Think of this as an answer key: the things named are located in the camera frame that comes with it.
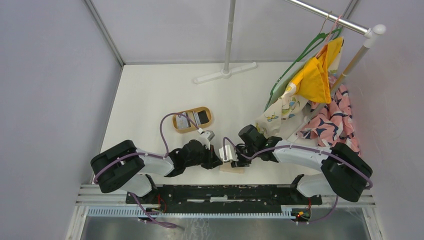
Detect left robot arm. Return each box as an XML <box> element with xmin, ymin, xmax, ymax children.
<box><xmin>90</xmin><ymin>139</ymin><xmax>223</xmax><ymax>204</ymax></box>

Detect cards in holder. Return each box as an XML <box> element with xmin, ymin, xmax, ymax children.
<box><xmin>175</xmin><ymin>110</ymin><xmax>211</xmax><ymax>130</ymax></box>

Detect wooden rack pole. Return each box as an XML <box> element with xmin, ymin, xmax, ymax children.
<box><xmin>288</xmin><ymin>45</ymin><xmax>370</xmax><ymax>142</ymax></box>

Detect white slotted cable duct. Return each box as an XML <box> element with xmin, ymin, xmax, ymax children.
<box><xmin>86</xmin><ymin>206</ymin><xmax>296</xmax><ymax>220</ymax></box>

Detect tan oval card holder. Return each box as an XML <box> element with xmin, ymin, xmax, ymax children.
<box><xmin>172</xmin><ymin>106</ymin><xmax>214</xmax><ymax>134</ymax></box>

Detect pink patterned garment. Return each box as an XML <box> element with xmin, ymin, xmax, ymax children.
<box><xmin>296</xmin><ymin>84</ymin><xmax>361</xmax><ymax>155</ymax></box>

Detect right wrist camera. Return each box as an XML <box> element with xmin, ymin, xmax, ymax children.
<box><xmin>219</xmin><ymin>145</ymin><xmax>237</xmax><ymax>163</ymax></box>

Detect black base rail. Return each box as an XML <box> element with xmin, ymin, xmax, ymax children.
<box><xmin>139</xmin><ymin>184</ymin><xmax>323</xmax><ymax>214</ymax></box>

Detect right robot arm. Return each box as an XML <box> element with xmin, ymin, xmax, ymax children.
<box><xmin>220</xmin><ymin>125</ymin><xmax>373</xmax><ymax>204</ymax></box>

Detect wooden card tray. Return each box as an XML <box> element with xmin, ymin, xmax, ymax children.
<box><xmin>219</xmin><ymin>162</ymin><xmax>245</xmax><ymax>174</ymax></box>

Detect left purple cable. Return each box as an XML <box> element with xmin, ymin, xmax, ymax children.
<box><xmin>93</xmin><ymin>112</ymin><xmax>203</xmax><ymax>185</ymax></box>

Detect white clothes rack stand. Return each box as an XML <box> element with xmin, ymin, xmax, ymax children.
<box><xmin>192</xmin><ymin>0</ymin><xmax>258</xmax><ymax>85</ymax></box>

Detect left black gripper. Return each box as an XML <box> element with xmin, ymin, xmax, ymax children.
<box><xmin>185</xmin><ymin>143</ymin><xmax>223</xmax><ymax>170</ymax></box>

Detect white printed garment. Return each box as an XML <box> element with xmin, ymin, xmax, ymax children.
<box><xmin>255</xmin><ymin>47</ymin><xmax>343</xmax><ymax>137</ymax></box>

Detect pink clothes hanger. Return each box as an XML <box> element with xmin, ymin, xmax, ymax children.
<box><xmin>315</xmin><ymin>14</ymin><xmax>343</xmax><ymax>59</ymax></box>

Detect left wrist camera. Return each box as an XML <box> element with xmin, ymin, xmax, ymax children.
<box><xmin>197</xmin><ymin>128</ymin><xmax>215</xmax><ymax>143</ymax></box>

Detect metal hanging rod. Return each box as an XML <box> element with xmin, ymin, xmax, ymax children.
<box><xmin>285</xmin><ymin>0</ymin><xmax>387</xmax><ymax>39</ymax></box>

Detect yellow garment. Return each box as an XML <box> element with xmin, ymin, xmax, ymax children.
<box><xmin>289</xmin><ymin>37</ymin><xmax>344</xmax><ymax>104</ymax></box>

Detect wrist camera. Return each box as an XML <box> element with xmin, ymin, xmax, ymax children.
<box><xmin>219</xmin><ymin>145</ymin><xmax>237</xmax><ymax>163</ymax></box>
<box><xmin>197</xmin><ymin>128</ymin><xmax>215</xmax><ymax>143</ymax></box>

